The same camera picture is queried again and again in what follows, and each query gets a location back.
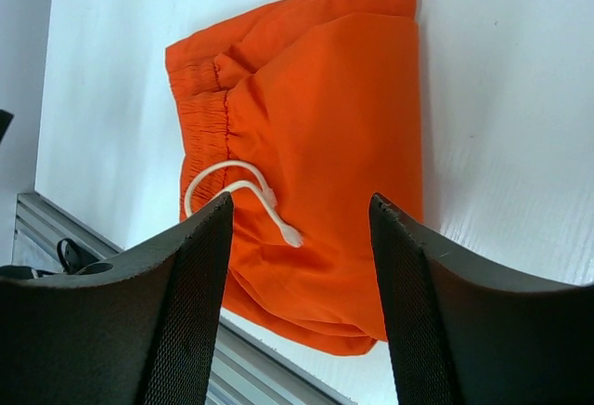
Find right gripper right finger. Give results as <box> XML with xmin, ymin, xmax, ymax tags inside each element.
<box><xmin>368</xmin><ymin>194</ymin><xmax>593</xmax><ymax>404</ymax></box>

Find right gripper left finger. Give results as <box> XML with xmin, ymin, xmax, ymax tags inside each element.
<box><xmin>1</xmin><ymin>194</ymin><xmax>233</xmax><ymax>404</ymax></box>

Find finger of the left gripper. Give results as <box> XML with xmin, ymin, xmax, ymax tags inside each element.
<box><xmin>0</xmin><ymin>110</ymin><xmax>14</xmax><ymax>142</ymax></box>

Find orange shorts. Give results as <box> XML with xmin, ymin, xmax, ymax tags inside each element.
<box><xmin>165</xmin><ymin>0</ymin><xmax>423</xmax><ymax>356</ymax></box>

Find aluminium mounting rail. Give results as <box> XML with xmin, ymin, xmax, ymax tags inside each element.
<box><xmin>15</xmin><ymin>193</ymin><xmax>345</xmax><ymax>404</ymax></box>

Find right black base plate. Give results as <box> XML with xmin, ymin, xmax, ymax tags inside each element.
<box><xmin>24</xmin><ymin>238</ymin><xmax>99</xmax><ymax>280</ymax></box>

